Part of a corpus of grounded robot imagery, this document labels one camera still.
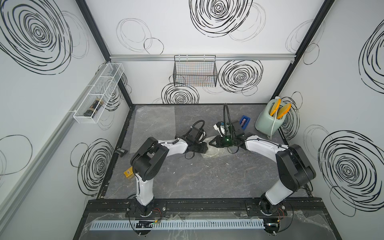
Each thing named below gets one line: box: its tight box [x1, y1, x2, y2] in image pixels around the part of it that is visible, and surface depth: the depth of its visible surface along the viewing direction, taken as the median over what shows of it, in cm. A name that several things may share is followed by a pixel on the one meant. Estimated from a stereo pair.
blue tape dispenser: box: [239, 115, 251, 131], surface depth 104 cm
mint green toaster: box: [255, 99, 287, 136], surface depth 95 cm
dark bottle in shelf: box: [83, 98, 104, 119], surface depth 69 cm
